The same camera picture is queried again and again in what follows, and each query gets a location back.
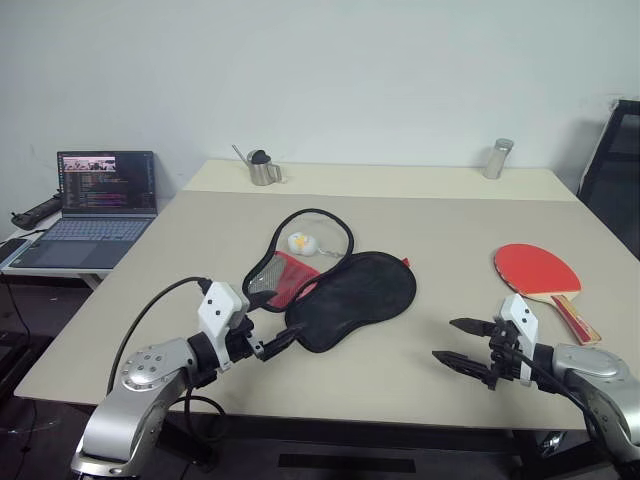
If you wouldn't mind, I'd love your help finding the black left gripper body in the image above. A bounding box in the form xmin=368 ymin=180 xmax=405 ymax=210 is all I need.
xmin=219 ymin=313 xmax=265 ymax=374

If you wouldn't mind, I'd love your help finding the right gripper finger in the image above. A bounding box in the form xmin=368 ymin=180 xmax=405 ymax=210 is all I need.
xmin=431 ymin=350 xmax=494 ymax=389
xmin=448 ymin=317 xmax=494 ymax=338

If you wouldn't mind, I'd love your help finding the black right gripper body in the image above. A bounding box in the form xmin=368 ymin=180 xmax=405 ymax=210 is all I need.
xmin=482 ymin=319 xmax=524 ymax=391

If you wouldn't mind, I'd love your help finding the black and red paddle case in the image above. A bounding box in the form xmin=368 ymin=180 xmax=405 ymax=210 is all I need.
xmin=242 ymin=208 xmax=419 ymax=354

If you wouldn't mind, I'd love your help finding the red table tennis paddle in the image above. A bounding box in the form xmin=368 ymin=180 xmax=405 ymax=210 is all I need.
xmin=493 ymin=243 xmax=603 ymax=347

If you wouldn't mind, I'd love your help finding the steel pitcher with black lid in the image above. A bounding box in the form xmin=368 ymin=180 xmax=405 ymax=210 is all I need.
xmin=230 ymin=144 xmax=287 ymax=187

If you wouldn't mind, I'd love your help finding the steel shaker bottle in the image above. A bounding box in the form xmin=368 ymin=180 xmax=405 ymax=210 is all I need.
xmin=482 ymin=138 xmax=516 ymax=180

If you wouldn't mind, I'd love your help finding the open grey laptop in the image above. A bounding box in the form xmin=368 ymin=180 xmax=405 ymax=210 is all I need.
xmin=9 ymin=150 xmax=160 ymax=272

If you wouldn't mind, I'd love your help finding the black chair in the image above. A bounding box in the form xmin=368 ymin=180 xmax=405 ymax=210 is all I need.
xmin=577 ymin=98 xmax=640 ymax=262

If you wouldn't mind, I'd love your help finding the black power strip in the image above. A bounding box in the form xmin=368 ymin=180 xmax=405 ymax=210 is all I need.
xmin=10 ymin=192 xmax=64 ymax=232

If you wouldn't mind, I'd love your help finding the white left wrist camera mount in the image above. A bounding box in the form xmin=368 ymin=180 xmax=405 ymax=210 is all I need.
xmin=197 ymin=281 xmax=250 ymax=371

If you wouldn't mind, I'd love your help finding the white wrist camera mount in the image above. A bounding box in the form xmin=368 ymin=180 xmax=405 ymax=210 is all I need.
xmin=197 ymin=281 xmax=250 ymax=371
xmin=493 ymin=293 xmax=540 ymax=387

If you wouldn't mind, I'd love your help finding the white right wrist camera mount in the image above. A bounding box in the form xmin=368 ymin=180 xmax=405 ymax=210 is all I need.
xmin=493 ymin=293 xmax=540 ymax=387

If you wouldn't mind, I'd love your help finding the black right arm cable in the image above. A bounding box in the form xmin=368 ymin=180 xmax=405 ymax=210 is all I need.
xmin=524 ymin=358 xmax=632 ymax=480

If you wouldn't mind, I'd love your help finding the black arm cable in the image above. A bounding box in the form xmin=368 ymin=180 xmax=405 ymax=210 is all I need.
xmin=106 ymin=276 xmax=227 ymax=454
xmin=524 ymin=358 xmax=632 ymax=480

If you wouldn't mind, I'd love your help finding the white yellow keychain toy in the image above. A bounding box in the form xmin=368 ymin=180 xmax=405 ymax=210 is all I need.
xmin=286 ymin=231 xmax=347 ymax=260

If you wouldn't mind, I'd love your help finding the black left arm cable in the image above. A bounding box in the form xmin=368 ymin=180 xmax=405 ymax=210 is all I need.
xmin=106 ymin=276 xmax=227 ymax=454

